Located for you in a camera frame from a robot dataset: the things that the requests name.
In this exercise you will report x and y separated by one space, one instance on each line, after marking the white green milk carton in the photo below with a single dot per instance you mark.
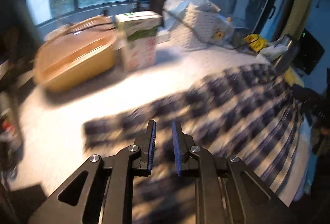
138 31

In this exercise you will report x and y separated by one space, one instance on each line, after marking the white woven plastic basket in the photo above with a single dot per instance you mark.
192 28

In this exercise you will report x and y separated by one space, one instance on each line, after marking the white plastic bag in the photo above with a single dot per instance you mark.
173 9

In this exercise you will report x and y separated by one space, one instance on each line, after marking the white jar with bear label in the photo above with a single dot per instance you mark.
223 30

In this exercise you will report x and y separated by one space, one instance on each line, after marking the yellow plush toy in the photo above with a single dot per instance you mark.
256 42

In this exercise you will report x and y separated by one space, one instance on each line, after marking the yellow sponge block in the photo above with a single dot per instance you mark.
291 77

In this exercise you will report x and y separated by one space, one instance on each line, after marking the black monitor screen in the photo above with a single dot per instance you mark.
309 54

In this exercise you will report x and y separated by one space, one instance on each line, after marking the blue beige plaid pants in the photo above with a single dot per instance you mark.
248 111

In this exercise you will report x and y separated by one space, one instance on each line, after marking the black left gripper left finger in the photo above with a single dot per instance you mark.
101 189

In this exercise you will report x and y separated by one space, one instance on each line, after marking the beige plastic basin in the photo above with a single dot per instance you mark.
75 53

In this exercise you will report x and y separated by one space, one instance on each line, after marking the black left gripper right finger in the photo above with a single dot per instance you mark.
226 189

